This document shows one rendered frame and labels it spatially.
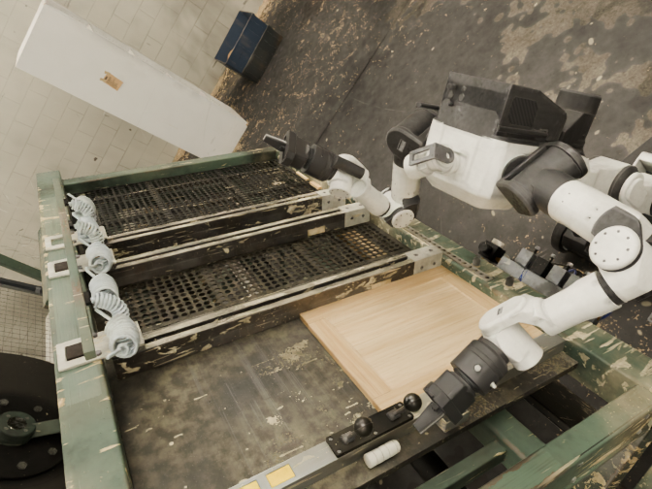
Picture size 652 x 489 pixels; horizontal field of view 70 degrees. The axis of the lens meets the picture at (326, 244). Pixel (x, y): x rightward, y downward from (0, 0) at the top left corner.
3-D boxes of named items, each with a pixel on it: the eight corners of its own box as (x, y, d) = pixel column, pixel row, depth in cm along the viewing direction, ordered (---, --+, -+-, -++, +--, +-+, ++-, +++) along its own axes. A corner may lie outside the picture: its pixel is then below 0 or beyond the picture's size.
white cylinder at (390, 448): (371, 472, 96) (401, 454, 99) (371, 462, 94) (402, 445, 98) (362, 460, 98) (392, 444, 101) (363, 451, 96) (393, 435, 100)
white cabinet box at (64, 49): (248, 124, 506) (44, 3, 374) (222, 169, 518) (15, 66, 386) (232, 108, 550) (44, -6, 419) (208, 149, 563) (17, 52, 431)
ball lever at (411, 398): (402, 421, 103) (428, 405, 92) (388, 428, 101) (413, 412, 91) (394, 405, 105) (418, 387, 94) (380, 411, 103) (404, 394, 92)
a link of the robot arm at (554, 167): (603, 191, 95) (558, 168, 107) (590, 162, 91) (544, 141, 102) (556, 228, 97) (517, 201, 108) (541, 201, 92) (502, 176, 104)
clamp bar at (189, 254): (372, 222, 196) (375, 169, 184) (58, 306, 143) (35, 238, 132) (358, 213, 203) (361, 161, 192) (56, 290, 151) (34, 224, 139)
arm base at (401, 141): (412, 135, 146) (413, 102, 139) (449, 146, 140) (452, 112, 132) (385, 158, 139) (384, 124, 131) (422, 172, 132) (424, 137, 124)
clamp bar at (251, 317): (443, 272, 163) (453, 210, 151) (70, 403, 110) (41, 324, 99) (425, 259, 170) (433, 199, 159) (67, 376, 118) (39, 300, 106)
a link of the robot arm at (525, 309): (504, 365, 92) (566, 337, 84) (474, 332, 92) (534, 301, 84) (507, 344, 97) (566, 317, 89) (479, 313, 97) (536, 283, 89)
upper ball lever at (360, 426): (357, 444, 98) (379, 430, 87) (342, 452, 96) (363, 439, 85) (349, 427, 99) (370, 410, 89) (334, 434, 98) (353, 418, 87)
